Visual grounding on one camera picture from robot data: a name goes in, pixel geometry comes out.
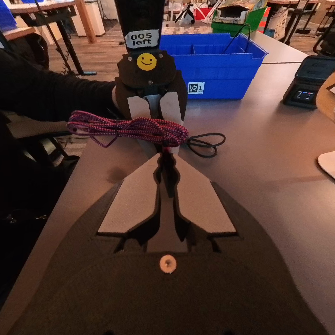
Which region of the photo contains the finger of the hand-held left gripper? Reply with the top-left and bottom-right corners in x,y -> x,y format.
160,91 -> 184,155
128,95 -> 159,159

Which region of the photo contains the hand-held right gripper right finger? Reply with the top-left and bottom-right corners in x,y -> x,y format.
171,154 -> 237,243

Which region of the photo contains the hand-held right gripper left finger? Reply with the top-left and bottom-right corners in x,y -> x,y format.
98,153 -> 162,245

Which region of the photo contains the red black braided cable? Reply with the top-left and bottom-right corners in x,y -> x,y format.
66,109 -> 190,158

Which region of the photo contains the blue bin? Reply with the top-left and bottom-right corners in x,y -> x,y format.
159,32 -> 270,100

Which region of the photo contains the person's left forearm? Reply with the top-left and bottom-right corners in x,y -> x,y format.
0,48 -> 117,122

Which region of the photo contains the person's left hand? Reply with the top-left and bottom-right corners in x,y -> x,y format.
111,84 -> 124,113

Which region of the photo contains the green box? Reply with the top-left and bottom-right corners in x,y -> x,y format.
211,0 -> 270,34

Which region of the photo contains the wooden trestle table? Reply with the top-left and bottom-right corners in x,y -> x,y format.
7,0 -> 98,77

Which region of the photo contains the orange striped barrier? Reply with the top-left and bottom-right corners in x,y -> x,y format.
259,6 -> 272,34

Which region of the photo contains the small black display device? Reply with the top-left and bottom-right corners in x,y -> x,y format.
283,55 -> 335,110

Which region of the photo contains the instruction sheet on wooden stand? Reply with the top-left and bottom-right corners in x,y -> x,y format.
316,71 -> 335,121

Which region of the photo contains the black office chair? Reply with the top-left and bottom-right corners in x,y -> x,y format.
314,0 -> 335,56

